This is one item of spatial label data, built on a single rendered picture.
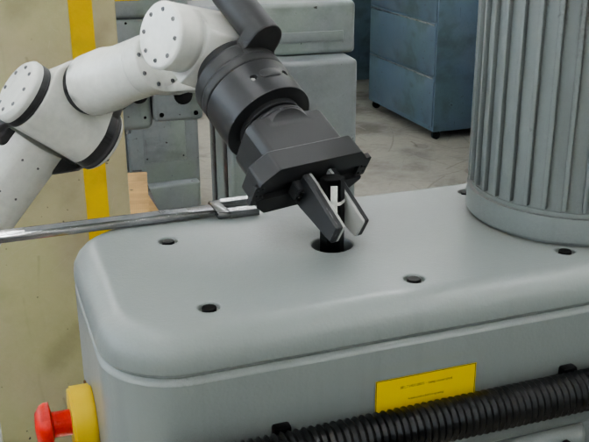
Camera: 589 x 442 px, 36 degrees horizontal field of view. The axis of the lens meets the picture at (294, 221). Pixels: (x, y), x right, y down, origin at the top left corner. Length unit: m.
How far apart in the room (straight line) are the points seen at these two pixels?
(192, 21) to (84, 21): 1.58
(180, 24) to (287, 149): 0.16
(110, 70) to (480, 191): 0.41
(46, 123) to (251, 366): 0.48
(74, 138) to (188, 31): 0.27
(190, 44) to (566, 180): 0.36
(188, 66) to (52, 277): 1.79
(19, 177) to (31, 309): 1.56
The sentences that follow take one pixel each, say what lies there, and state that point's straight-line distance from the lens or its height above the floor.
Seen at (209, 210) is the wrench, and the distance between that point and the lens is 0.88.
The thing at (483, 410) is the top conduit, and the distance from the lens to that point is 0.75.
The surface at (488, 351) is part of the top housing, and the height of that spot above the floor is 1.83.
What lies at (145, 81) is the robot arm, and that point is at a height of 2.00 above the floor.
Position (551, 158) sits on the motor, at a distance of 0.82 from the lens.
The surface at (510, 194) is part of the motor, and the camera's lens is 0.84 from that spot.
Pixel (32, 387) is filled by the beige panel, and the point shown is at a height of 0.83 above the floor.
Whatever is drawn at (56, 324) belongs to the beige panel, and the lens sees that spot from 2.69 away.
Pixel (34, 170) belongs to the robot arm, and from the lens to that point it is 1.12.
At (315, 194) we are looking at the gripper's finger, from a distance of 0.78.
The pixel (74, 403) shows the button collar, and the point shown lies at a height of 1.79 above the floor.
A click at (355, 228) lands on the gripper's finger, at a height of 1.91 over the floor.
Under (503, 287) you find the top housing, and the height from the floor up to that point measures 1.88.
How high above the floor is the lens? 2.19
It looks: 21 degrees down
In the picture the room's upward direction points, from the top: straight up
